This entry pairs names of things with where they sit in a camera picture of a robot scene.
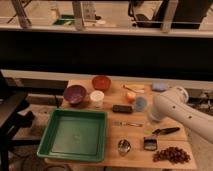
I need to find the pile of brown nuts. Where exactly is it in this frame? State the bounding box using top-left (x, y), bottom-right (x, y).
top-left (153, 147), bottom-right (191, 164)

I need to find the red bowl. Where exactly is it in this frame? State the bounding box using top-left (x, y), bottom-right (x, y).
top-left (92, 75), bottom-right (111, 91)

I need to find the blue sponge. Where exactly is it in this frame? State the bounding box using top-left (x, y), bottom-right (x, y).
top-left (152, 83), bottom-right (169, 92)

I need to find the metal fork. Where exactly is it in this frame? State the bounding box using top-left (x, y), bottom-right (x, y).
top-left (113, 121), bottom-right (143, 127)

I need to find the wooden spoon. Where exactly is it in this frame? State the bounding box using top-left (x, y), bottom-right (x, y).
top-left (123, 85), bottom-right (145, 93)

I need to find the black rectangular eraser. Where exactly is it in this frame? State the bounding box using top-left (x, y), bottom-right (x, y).
top-left (112, 105), bottom-right (133, 114)

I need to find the white lidded cup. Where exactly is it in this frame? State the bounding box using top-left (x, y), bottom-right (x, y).
top-left (90, 90), bottom-right (104, 108)

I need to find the black side table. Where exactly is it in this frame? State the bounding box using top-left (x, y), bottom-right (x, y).
top-left (0, 72), bottom-right (39, 171)

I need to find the purple bowl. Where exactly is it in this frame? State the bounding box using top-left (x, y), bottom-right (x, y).
top-left (63, 85), bottom-right (87, 105)

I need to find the small metal cup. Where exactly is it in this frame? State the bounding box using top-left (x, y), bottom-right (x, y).
top-left (118, 139), bottom-right (131, 156)

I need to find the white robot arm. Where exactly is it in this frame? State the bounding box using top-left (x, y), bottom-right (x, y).
top-left (148, 86), bottom-right (213, 144)

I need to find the green plastic tray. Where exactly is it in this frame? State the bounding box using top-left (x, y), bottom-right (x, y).
top-left (37, 109), bottom-right (107, 162)

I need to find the yellow wooden block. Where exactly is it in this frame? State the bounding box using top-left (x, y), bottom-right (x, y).
top-left (126, 84), bottom-right (145, 90)

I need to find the orange fruit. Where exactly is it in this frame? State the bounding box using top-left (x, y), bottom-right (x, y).
top-left (126, 92), bottom-right (136, 103)

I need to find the black handled brush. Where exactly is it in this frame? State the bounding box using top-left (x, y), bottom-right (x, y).
top-left (143, 127), bottom-right (180, 151)

